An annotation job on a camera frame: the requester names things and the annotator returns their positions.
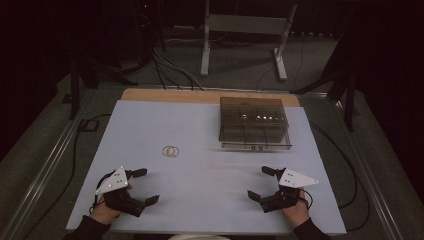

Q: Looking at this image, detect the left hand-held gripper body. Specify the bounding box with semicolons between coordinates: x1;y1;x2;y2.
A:
94;166;147;218

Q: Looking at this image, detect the person's left hand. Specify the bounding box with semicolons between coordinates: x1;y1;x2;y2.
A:
89;185;133;225

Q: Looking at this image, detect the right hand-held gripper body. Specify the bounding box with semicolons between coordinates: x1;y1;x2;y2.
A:
259;168;320;214

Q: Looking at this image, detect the person's right hand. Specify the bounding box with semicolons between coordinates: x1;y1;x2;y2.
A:
281;188;311;230

